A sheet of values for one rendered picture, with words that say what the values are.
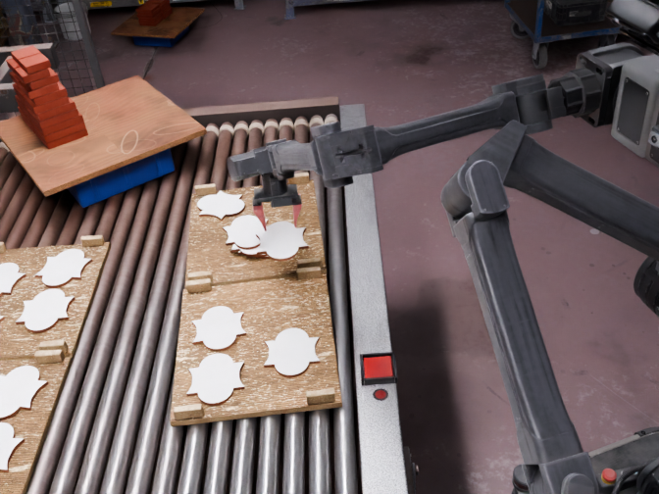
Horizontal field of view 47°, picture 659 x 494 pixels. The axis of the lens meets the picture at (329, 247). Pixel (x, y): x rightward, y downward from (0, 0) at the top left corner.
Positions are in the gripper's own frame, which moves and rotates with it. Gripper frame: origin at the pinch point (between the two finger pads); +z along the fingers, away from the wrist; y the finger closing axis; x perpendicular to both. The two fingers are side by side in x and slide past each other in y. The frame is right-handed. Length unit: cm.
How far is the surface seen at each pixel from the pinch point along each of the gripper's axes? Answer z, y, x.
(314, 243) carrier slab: 10.5, -7.8, -9.7
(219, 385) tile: 18.4, 16.1, 34.9
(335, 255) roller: 12.8, -12.9, -6.2
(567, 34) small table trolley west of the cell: 29, -176, -281
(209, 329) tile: 15.1, 18.5, 18.0
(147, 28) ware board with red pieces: 20, 84, -394
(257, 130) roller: 0, 5, -74
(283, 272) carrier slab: 12.5, 0.6, 0.4
